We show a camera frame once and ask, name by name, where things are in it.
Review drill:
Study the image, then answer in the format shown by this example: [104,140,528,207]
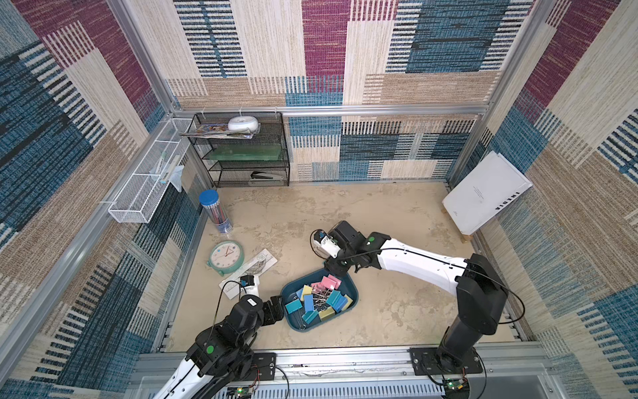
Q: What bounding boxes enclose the pink binder clip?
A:
[311,283,326,294]
[321,276,335,290]
[327,274,342,289]

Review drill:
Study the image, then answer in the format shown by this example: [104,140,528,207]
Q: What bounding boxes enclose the yellow binder clip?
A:
[318,307,336,321]
[301,285,312,302]
[342,295,353,311]

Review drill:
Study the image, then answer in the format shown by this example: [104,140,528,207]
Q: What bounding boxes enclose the teal binder clip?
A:
[302,310,321,327]
[326,290,342,308]
[285,299,304,331]

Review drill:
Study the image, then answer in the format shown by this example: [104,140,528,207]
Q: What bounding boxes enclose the teal plastic storage box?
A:
[281,269,359,333]

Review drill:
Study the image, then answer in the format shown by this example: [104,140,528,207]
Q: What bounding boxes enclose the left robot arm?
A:
[155,294,284,398]

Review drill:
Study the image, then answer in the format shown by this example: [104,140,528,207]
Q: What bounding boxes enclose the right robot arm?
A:
[310,220,514,375]

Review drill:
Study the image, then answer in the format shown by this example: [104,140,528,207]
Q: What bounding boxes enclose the ruler set white package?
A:
[219,249,277,299]

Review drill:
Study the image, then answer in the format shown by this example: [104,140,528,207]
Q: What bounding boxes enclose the black stapler on shelf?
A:
[250,171,286,181]

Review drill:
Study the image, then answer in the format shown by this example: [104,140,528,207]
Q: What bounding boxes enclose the blue lid pencil tube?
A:
[199,190,233,234]

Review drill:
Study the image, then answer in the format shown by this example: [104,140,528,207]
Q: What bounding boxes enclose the white round tape dispenser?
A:
[228,116,259,132]

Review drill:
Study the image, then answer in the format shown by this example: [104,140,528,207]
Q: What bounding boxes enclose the white item in basket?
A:
[158,157,184,192]

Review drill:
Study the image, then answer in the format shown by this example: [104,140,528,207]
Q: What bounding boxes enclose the magazines on top shelf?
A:
[181,123,260,140]

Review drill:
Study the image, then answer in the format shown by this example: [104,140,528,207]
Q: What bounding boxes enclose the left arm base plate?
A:
[238,352,277,382]

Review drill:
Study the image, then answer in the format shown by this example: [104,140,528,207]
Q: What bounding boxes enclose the green round wall clock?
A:
[207,240,244,276]

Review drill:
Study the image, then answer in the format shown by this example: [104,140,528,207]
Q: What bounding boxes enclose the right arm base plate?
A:
[408,347,483,377]

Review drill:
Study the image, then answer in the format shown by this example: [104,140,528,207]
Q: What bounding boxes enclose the black wire shelf rack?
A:
[186,111,290,188]

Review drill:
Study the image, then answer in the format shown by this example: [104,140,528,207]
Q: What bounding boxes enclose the white wire wall basket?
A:
[109,118,190,224]

